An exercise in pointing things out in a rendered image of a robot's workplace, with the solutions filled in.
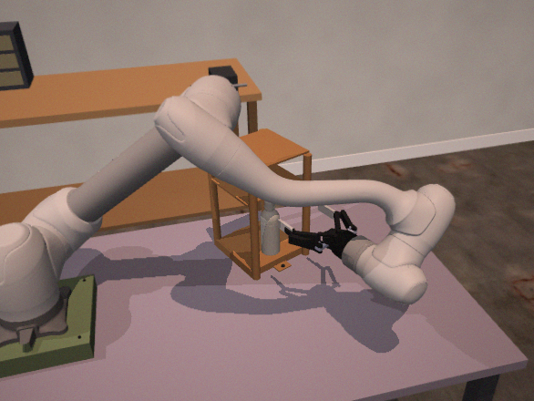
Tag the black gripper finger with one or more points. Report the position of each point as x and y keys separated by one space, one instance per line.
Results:
x=308 y=240
x=336 y=215

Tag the beige bottle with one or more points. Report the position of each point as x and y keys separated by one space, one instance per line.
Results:
x=270 y=233

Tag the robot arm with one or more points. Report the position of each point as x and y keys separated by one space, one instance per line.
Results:
x=198 y=126

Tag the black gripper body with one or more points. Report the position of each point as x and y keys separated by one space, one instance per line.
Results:
x=337 y=245

